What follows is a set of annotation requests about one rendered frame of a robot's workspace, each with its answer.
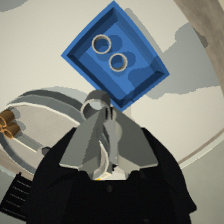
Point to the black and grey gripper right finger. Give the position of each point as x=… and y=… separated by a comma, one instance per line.
x=138, y=149

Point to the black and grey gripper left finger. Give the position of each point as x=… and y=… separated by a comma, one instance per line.
x=77, y=150

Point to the grey metal bushing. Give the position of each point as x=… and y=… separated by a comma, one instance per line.
x=120, y=68
x=95, y=41
x=97, y=96

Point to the blue crate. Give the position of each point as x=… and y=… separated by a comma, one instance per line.
x=144, y=70

